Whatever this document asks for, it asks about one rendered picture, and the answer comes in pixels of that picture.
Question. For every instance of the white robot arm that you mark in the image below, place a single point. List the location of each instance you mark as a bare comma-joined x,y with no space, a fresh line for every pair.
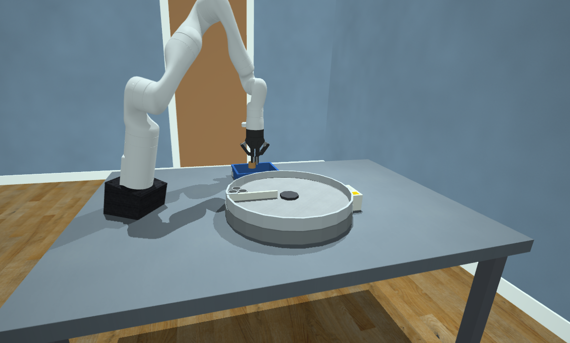
142,96

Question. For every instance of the blue open crate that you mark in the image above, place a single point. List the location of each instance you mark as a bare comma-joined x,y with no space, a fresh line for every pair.
239,170

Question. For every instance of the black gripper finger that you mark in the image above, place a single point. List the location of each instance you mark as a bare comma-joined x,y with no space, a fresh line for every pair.
258,152
251,153

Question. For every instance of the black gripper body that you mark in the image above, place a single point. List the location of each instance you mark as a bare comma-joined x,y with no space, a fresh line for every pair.
255,136

